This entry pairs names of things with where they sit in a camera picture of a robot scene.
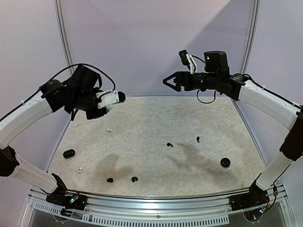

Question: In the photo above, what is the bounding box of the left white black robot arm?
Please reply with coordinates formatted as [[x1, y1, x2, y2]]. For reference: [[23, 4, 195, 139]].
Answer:
[[0, 63, 125, 205]]

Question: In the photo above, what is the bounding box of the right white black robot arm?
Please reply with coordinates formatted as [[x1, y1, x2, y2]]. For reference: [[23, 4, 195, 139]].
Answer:
[[163, 50, 303, 206]]

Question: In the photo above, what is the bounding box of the black oval charging case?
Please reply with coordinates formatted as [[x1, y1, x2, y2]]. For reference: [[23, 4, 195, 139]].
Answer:
[[63, 149, 75, 159]]

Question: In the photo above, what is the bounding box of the black round charging case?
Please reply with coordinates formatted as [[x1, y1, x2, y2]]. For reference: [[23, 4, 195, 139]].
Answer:
[[220, 157, 231, 168]]

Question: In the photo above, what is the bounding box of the black ear-hook earbud right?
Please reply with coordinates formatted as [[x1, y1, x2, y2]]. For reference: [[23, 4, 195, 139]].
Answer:
[[131, 176, 138, 182]]

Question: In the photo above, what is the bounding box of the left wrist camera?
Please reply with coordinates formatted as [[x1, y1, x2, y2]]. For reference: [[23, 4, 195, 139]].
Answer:
[[96, 90, 126, 110]]

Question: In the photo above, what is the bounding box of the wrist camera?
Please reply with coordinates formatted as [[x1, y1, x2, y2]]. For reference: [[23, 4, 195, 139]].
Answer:
[[96, 90, 126, 110], [178, 50, 198, 74]]

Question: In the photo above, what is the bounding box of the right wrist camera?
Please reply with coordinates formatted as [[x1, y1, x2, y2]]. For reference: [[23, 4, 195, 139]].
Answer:
[[178, 50, 198, 74]]

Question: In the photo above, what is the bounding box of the right aluminium corner post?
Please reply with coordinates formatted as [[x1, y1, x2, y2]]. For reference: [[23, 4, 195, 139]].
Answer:
[[241, 0, 260, 73]]

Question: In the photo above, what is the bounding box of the aluminium corner post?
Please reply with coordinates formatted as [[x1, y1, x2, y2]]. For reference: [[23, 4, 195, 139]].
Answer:
[[241, 0, 260, 73], [54, 0, 72, 66]]

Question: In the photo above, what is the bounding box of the left aluminium corner post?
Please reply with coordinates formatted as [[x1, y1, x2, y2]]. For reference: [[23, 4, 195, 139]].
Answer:
[[54, 0, 72, 66]]

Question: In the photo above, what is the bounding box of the aluminium front rail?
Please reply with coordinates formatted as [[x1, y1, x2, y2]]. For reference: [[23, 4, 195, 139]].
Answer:
[[21, 185, 295, 227]]

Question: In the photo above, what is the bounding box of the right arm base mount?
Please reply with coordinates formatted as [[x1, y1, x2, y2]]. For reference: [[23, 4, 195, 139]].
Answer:
[[229, 185, 269, 211]]

